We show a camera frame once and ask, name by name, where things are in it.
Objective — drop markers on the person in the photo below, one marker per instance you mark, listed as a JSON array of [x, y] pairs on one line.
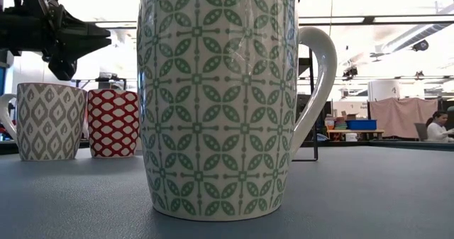
[[438, 129]]

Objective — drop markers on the white column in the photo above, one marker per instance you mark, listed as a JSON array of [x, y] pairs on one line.
[[383, 90]]

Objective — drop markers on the blue-grey table mat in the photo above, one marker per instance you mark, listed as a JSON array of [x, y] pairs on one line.
[[354, 196]]

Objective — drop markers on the red white patterned mug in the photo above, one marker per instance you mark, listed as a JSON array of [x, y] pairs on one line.
[[113, 123]]

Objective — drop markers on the black ceiling light rail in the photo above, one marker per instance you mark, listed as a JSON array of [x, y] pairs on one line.
[[369, 20]]

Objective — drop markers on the green leaf patterned mug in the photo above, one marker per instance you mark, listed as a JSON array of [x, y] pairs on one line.
[[213, 108]]

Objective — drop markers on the reddish hanging cloth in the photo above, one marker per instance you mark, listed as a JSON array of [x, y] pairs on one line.
[[404, 116]]

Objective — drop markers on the stack of coloured bowls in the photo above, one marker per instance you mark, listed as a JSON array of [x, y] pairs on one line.
[[340, 124]]

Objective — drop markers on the pink white mug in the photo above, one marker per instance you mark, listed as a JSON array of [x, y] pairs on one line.
[[49, 122]]

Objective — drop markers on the grey chair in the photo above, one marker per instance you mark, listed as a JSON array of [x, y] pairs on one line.
[[421, 130]]

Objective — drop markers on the white bucket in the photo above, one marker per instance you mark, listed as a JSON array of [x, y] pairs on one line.
[[351, 137]]

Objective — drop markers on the black ceiling spotlight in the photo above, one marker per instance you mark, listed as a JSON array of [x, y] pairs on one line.
[[350, 72]]

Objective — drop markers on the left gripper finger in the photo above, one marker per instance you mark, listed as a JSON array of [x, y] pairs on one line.
[[85, 29], [81, 47]]

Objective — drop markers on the round black ceiling fixture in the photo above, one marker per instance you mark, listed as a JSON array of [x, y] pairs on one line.
[[420, 45]]

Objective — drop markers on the wooden mug rack tray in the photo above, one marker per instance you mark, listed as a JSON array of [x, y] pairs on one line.
[[312, 108]]

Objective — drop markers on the wooden workbench with black frame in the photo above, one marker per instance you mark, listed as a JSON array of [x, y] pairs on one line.
[[354, 131]]

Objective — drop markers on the blue plastic bin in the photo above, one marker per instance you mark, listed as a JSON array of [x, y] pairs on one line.
[[361, 124]]

